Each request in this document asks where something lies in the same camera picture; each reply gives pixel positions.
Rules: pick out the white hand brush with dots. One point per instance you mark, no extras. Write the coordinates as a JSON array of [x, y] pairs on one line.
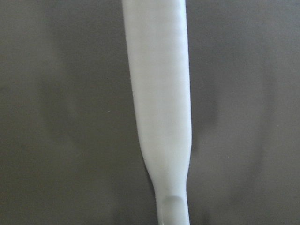
[[157, 46]]

